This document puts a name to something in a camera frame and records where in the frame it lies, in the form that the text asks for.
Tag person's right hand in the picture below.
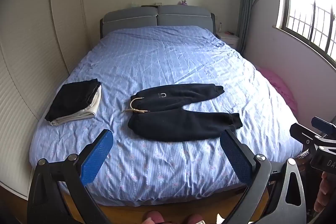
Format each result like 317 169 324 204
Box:
314 171 336 213

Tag grey headboard cushion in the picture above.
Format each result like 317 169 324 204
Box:
102 7 159 38
157 5 212 28

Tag white nightstand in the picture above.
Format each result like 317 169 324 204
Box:
217 32 240 50

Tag white sliding wardrobe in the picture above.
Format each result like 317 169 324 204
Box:
0 0 91 201

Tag pink cushion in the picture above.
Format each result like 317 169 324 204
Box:
256 65 299 116

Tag grey padded headboard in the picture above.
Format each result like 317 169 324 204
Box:
99 12 216 39

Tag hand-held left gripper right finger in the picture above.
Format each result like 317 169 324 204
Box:
220 129 307 224

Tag pink slipper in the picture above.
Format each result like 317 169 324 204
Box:
143 211 166 224

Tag bed with blue sheet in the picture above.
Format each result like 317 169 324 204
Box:
29 25 304 207

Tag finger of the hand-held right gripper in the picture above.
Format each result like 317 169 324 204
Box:
290 123 323 146
311 116 336 133

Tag folded black garment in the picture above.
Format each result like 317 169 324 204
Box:
45 79 102 122

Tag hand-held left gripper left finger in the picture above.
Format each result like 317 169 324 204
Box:
27 129 114 224

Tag black drawstring pants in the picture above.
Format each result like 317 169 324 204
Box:
122 84 243 142

